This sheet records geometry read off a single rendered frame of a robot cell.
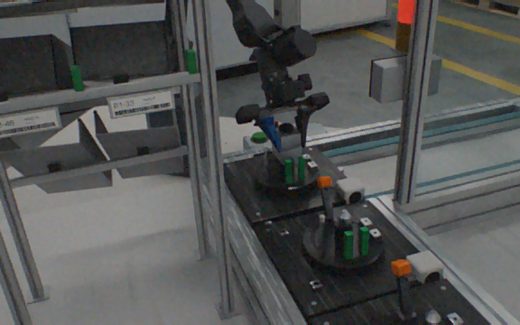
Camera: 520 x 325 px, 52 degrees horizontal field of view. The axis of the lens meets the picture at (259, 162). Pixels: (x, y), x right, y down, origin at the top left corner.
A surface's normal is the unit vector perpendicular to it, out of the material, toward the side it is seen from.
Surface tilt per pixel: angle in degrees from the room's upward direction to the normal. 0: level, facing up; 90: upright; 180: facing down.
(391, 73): 90
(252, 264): 0
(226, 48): 90
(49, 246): 0
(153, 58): 65
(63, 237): 0
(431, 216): 90
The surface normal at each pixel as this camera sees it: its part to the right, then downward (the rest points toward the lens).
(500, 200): 0.33, 0.45
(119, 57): 0.14, 0.07
